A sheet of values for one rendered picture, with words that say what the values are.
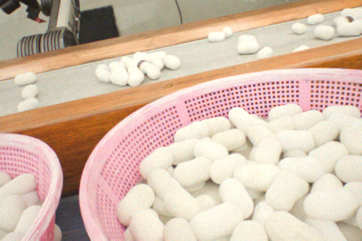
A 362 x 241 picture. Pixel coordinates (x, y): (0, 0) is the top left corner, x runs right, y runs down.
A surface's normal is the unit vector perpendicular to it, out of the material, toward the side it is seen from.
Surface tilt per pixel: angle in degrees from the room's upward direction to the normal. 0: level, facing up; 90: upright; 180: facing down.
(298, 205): 0
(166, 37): 45
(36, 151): 75
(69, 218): 0
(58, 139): 90
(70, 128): 90
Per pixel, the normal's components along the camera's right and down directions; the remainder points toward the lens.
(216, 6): 0.24, 0.32
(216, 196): -0.17, -0.91
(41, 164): -0.75, 0.07
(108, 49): 0.01, -0.40
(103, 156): 0.90, -0.36
